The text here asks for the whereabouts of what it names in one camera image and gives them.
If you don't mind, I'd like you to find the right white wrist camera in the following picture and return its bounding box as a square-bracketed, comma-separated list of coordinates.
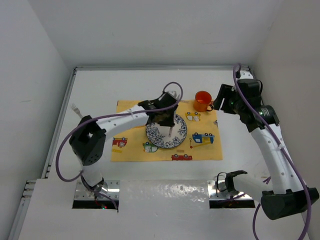
[235, 70, 254, 80]

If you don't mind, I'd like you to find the yellow vehicle print placemat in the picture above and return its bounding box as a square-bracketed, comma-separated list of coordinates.
[111, 100, 223, 162]

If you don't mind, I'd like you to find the purple cable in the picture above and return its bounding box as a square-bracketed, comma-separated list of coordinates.
[55, 81, 185, 211]
[232, 62, 313, 240]

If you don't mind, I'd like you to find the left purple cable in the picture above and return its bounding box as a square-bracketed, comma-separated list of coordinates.
[55, 81, 185, 211]

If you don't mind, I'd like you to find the pink handled knife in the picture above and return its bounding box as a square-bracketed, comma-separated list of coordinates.
[168, 127, 173, 137]

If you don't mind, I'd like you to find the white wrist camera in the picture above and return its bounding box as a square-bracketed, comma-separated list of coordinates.
[167, 90, 181, 100]
[235, 70, 254, 80]

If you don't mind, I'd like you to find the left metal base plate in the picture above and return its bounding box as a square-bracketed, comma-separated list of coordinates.
[74, 180, 121, 201]

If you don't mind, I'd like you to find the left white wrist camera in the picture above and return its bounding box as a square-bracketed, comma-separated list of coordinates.
[167, 90, 181, 100]

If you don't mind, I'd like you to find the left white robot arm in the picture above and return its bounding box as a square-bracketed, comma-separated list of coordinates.
[69, 91, 179, 189]

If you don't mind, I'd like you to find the metal base plate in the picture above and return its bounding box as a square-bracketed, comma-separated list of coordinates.
[207, 180, 255, 201]
[74, 180, 121, 201]

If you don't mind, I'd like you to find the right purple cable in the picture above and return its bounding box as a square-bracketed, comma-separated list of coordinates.
[232, 62, 313, 240]

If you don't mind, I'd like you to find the orange mug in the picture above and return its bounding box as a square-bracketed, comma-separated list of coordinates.
[193, 90, 214, 113]

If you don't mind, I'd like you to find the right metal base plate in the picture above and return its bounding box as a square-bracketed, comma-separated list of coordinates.
[207, 180, 255, 201]

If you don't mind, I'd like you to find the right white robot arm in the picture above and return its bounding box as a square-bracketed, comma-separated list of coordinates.
[213, 79, 320, 220]

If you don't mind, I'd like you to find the pink handled fork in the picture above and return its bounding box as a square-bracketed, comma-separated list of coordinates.
[70, 103, 83, 119]

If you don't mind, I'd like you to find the blue floral plate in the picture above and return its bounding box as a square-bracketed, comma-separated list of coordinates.
[145, 114, 188, 149]

